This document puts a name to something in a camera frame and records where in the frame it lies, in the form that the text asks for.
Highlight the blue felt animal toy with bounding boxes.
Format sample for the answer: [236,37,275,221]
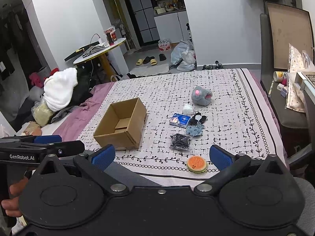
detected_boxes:
[186,122,204,137]

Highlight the black plastic bag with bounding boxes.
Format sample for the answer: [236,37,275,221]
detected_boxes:
[170,134,191,151]

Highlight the black felt panda toy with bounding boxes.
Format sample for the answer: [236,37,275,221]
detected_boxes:
[189,112,207,126]

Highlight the blue tissue packet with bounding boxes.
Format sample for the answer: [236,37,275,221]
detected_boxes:
[169,113,191,128]

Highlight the white soft ball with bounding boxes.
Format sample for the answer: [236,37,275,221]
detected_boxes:
[183,103,194,115]

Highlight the grey plush mouse toy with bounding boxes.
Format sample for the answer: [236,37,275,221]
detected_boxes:
[191,86,213,107]

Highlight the person's left hand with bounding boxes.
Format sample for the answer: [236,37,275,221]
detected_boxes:
[1,177,29,218]

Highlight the mauve bed sheet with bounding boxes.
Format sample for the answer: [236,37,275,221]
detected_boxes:
[53,82,114,141]

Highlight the orange burger plush toy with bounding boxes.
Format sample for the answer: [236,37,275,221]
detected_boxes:
[187,156,208,173]

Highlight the brown cardboard box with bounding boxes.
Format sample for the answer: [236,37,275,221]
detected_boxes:
[94,98,147,150]

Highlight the white fluffy garment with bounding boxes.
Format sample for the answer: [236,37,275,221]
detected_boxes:
[43,68,78,112]

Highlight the dark grey chair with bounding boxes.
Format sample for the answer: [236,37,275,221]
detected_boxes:
[260,14,308,129]

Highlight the white black patterned blanket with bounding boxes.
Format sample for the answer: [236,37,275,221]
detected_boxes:
[78,69,287,186]

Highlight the black clothes pile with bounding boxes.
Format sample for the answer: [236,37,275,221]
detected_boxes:
[69,65,96,106]

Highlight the yellow white cup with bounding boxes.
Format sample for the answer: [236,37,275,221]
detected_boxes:
[273,71,287,83]

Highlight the round white side table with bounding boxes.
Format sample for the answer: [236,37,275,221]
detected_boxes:
[73,38,127,81]

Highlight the yellow slipper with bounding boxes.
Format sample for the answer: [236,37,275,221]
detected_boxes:
[136,59,144,65]
[150,59,158,65]

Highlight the grey floor mat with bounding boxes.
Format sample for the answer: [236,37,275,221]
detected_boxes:
[130,63,169,77]

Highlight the grey plastic bags pile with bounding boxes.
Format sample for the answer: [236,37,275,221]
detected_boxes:
[170,40,196,72]

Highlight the red snack box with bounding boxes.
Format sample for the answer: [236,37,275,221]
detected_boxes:
[104,26,117,46]

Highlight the black slipper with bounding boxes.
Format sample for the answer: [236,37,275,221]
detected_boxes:
[159,54,167,61]

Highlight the water bottle pack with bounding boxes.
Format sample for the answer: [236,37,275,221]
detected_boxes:
[158,40,171,52]

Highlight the white kitchen cabinet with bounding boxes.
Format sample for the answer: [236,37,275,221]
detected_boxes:
[154,10,190,43]

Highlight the brown board panel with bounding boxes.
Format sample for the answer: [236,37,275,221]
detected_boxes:
[266,2,314,69]

